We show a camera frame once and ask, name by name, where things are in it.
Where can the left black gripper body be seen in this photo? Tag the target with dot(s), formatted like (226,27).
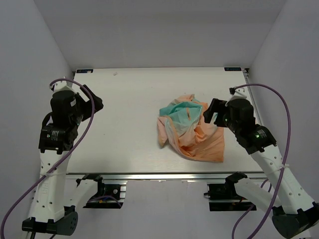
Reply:
(81,104)

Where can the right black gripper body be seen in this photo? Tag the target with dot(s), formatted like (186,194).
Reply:
(227,121)

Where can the orange and teal jacket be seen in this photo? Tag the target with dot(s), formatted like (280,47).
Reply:
(181,125)

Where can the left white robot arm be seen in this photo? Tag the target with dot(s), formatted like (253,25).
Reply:
(51,212)

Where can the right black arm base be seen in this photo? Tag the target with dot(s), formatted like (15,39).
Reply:
(221,200)

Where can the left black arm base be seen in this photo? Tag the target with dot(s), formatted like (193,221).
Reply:
(107,196)

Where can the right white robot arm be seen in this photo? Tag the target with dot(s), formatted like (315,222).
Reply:
(293,210)

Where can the left blue table label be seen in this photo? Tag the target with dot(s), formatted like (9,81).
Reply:
(84,71)

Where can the blue table label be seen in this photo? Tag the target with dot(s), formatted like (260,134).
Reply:
(232,69)
(84,71)

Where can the right blue table label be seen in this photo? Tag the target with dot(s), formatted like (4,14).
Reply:
(232,69)

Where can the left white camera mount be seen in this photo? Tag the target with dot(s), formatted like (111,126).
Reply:
(61,84)

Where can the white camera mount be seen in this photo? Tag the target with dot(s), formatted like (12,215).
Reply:
(61,84)
(237,93)

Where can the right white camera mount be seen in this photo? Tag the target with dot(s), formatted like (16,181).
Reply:
(237,93)

